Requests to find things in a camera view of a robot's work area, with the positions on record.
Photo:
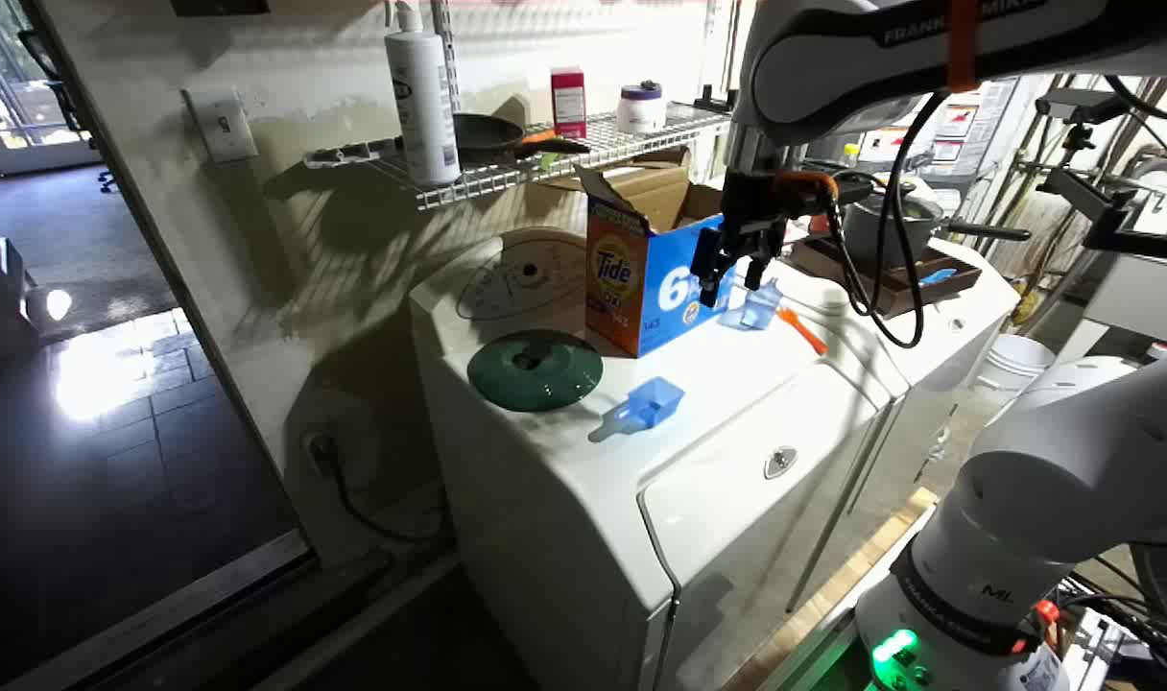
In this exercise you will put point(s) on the white wall outlet plate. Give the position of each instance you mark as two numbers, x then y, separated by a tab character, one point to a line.
222	128

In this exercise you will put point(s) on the wooden plank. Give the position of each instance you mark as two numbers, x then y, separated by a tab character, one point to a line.
838	590

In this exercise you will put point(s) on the white jar purple lid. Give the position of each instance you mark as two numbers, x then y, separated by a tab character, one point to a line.
643	114

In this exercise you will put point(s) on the black pot on stove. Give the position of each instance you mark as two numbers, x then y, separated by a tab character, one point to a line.
940	293

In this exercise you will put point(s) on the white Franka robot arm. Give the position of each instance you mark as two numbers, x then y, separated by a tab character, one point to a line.
1096	485

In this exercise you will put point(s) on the white washing machine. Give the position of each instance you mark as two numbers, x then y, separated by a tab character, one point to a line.
684	502

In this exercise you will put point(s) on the tall white bottle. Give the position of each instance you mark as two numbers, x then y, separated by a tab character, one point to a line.
423	102

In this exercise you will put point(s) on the open cardboard box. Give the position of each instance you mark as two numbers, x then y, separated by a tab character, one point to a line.
636	273

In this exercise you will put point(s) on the black frying pan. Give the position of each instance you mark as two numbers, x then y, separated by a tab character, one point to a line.
486	137

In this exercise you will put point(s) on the blue measuring cup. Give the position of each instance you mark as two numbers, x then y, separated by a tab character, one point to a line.
751	307

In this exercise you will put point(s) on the green round lid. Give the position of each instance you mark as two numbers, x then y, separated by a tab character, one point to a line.
530	371

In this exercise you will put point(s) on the blue plastic scoop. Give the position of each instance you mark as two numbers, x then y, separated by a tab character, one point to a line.
647	406

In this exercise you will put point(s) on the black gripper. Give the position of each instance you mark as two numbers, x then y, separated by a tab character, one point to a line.
752	196

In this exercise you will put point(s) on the glass door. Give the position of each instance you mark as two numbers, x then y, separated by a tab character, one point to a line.
20	79

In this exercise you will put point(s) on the orange plastic spoon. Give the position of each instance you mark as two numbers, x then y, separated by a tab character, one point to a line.
801	331

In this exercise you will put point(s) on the white bucket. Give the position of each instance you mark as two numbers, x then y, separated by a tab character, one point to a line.
1011	367

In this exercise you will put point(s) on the blue utensil on tray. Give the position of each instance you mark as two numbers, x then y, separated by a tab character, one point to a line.
938	278

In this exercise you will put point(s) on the black camera stand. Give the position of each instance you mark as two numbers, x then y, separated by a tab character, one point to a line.
1122	236

